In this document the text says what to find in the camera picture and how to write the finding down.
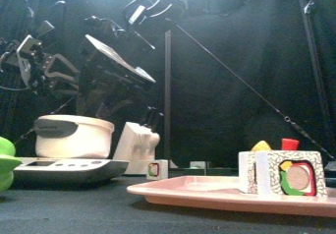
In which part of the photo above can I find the small white sushi piece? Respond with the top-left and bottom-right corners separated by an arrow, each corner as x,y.
146,159 -> 171,181

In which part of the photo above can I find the yellow toy piece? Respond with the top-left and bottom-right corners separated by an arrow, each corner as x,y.
250,140 -> 274,153

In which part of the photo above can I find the narrow speckled sushi roll piece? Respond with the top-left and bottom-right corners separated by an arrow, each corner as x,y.
238,150 -> 260,195

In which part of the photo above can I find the red toy piece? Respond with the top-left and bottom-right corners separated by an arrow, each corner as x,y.
280,138 -> 302,152

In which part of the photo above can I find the white knife block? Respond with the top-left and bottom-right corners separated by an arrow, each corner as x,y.
112,121 -> 162,176

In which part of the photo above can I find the grey kitchen scale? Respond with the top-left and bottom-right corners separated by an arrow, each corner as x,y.
12,156 -> 131,185

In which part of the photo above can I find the green plastic toy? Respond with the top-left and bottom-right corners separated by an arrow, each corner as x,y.
0,136 -> 23,194

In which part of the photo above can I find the pink plastic tray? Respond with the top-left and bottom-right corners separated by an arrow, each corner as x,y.
126,174 -> 336,219

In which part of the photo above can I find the colourful shape sorter cube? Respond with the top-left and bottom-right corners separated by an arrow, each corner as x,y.
255,149 -> 330,199

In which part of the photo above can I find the black knife handle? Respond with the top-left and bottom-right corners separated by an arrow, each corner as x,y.
143,105 -> 158,128
152,111 -> 167,133

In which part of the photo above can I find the white toy pot grey handle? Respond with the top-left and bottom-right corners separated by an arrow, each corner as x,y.
34,114 -> 118,160

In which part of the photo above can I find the thin vertical frame pole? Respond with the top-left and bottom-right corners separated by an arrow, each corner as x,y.
163,29 -> 174,163

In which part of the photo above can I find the diagonal thin cable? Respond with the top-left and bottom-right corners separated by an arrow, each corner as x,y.
174,24 -> 336,162

